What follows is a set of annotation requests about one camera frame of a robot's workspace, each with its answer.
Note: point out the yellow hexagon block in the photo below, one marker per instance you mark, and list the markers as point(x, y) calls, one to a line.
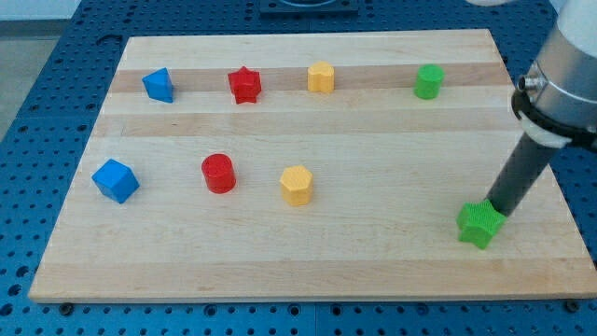
point(296, 185)

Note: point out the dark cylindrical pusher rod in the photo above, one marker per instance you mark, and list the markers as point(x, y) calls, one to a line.
point(525, 164)

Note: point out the yellow heart block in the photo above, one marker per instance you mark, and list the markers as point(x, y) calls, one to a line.
point(321, 77)

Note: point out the green cylinder block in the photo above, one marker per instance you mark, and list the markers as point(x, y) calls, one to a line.
point(428, 81)

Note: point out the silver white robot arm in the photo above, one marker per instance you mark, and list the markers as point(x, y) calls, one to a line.
point(555, 100)

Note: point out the red star block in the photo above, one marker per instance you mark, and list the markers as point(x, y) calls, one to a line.
point(245, 85)

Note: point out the green star block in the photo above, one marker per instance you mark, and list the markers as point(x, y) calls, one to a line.
point(478, 223)

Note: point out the blue cube block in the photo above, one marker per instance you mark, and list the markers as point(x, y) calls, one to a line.
point(116, 181)

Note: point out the blue triangle block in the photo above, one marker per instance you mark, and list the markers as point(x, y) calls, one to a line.
point(159, 86)

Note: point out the wooden board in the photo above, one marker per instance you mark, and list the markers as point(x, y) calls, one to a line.
point(390, 172)

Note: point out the red cylinder block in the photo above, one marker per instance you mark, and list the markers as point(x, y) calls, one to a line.
point(218, 172)

